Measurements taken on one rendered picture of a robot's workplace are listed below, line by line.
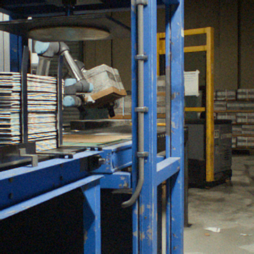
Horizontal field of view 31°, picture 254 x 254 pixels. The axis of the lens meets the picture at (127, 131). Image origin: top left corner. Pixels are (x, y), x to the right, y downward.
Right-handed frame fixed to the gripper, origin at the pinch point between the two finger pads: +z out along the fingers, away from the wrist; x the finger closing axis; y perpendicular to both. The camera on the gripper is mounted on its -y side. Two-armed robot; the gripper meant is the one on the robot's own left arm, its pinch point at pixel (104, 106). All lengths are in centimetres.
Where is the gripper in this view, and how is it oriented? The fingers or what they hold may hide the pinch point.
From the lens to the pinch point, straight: 379.2
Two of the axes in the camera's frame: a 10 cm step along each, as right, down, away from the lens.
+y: -3.5, -9.3, 0.5
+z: -2.8, 0.5, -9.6
